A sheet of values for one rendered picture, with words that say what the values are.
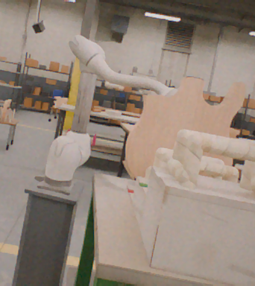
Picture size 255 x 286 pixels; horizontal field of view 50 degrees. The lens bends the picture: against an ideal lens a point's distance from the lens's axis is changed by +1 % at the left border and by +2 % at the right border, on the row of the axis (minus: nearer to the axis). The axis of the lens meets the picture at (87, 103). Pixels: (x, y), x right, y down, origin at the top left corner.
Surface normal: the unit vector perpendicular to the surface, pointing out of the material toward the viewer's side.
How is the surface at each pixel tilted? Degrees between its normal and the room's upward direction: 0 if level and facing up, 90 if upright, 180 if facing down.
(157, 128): 90
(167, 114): 90
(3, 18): 90
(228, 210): 90
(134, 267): 0
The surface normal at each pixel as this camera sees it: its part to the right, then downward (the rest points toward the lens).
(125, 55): -0.01, 0.05
